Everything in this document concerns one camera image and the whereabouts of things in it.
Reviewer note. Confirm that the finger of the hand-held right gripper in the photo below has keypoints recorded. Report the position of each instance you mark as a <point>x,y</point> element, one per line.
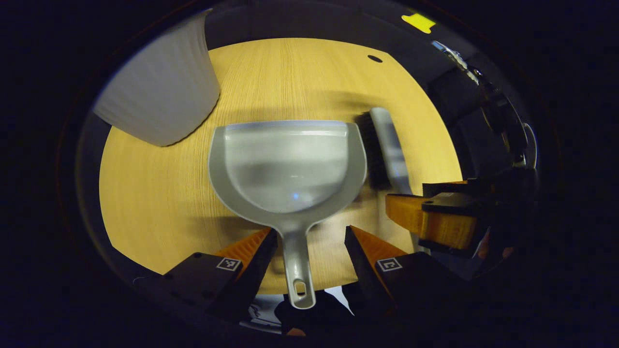
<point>449,187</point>
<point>445,224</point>

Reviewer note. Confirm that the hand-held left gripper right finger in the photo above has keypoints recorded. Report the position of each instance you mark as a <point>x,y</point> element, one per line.
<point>362,266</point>

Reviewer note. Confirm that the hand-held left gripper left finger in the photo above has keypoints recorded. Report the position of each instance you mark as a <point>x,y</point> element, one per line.
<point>254,275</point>

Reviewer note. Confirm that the small grey broom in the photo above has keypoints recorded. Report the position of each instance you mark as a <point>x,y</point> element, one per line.
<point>389,145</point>

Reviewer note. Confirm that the grey dustpan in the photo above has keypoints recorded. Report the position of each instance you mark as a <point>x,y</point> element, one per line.
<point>285,169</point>

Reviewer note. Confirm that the grey garbage bin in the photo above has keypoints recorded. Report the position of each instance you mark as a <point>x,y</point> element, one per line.
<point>159,82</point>

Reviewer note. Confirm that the wooden desktop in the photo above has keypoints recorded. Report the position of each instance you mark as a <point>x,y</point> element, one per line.
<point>159,193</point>

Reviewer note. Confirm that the person's dark clothing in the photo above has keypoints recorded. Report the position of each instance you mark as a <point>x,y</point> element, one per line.
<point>314,314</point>

